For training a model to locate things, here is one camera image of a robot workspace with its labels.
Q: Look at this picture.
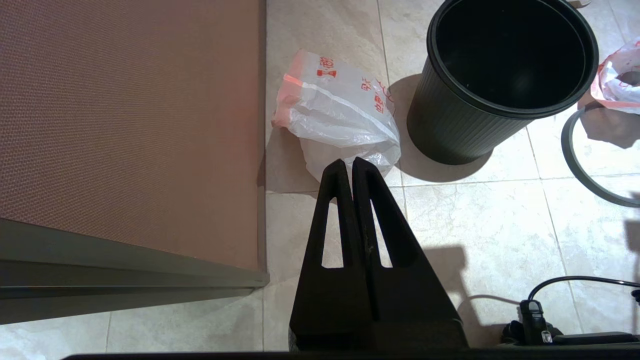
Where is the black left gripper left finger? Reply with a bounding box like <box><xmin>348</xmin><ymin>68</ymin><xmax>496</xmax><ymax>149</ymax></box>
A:
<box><xmin>289</xmin><ymin>159</ymin><xmax>373</xmax><ymax>350</ymax></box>

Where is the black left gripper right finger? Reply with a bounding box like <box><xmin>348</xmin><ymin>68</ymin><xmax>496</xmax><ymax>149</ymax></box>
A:
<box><xmin>351</xmin><ymin>156</ymin><xmax>468</xmax><ymax>350</ymax></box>

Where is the grey bin ring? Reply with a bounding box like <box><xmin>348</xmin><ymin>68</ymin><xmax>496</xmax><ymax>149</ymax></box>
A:
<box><xmin>561</xmin><ymin>105</ymin><xmax>640</xmax><ymax>208</ymax></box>

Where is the used translucent trash bag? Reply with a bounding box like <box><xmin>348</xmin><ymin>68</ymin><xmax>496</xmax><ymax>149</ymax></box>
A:
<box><xmin>590</xmin><ymin>40</ymin><xmax>640</xmax><ymax>116</ymax></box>

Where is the black round trash bin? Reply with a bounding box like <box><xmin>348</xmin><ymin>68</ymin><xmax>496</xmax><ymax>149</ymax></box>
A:
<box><xmin>406</xmin><ymin>0</ymin><xmax>600</xmax><ymax>166</ymax></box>

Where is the fresh white plastic bag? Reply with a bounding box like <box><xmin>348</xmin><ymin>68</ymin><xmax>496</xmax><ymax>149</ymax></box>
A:
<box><xmin>272</xmin><ymin>48</ymin><xmax>402</xmax><ymax>183</ymax></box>

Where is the brown textured partition panel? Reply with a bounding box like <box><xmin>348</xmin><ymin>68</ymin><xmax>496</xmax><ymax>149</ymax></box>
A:
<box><xmin>0</xmin><ymin>0</ymin><xmax>271</xmax><ymax>323</ymax></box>

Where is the black left wrist camera cable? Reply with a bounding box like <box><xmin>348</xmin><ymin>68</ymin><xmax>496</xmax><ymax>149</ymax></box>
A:
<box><xmin>501</xmin><ymin>275</ymin><xmax>640</xmax><ymax>347</ymax></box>

